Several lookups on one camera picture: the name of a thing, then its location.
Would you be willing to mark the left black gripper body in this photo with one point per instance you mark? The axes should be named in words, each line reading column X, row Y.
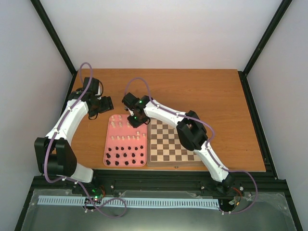
column 101, row 107

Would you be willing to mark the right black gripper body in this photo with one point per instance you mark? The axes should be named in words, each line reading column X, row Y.
column 137, row 121

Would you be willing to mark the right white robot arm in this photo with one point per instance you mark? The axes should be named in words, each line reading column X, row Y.
column 191, row 132

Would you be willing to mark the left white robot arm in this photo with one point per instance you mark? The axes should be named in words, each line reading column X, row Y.
column 54, row 152

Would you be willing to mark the left circuit board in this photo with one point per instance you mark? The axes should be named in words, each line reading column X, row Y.
column 99, row 193

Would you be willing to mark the pink plastic tray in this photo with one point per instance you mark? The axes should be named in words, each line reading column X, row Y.
column 125, row 158

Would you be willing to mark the wooden chessboard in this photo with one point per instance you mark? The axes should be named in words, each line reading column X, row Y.
column 165, row 149

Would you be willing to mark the left black frame post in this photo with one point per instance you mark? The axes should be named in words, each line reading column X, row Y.
column 53, row 34

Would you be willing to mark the black frame post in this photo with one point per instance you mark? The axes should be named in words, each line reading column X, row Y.
column 53, row 34
column 281, row 10

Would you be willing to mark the light blue cable duct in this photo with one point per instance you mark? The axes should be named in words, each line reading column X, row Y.
column 131, row 202

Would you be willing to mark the black aluminium frame rail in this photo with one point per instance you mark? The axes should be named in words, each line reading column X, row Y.
column 193, row 181

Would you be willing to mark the right black frame post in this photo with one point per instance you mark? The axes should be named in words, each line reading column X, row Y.
column 281, row 10

